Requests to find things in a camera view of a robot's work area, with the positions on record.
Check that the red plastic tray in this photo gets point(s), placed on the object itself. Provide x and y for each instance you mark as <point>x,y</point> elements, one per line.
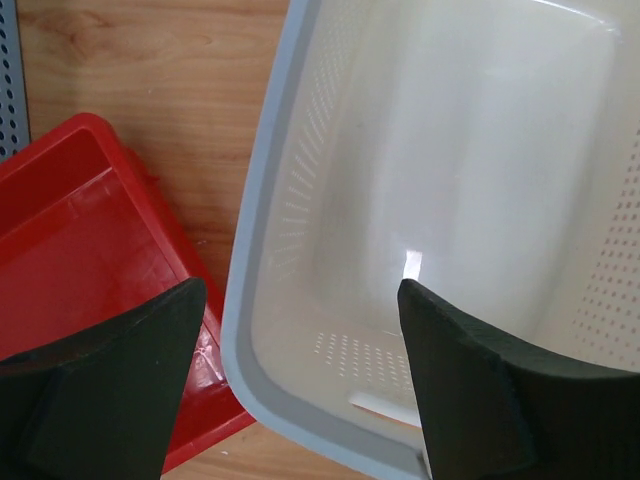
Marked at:
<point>86,235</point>

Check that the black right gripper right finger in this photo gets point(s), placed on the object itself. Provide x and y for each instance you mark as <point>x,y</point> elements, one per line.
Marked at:
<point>493,406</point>

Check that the grey perforated metal rail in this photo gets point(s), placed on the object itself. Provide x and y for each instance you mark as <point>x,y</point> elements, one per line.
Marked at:
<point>14,117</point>

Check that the large cream perforated container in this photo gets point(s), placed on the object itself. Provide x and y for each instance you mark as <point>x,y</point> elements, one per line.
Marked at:
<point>488,150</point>

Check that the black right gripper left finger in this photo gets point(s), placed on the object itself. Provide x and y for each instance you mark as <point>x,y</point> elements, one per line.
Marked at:
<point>102,403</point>

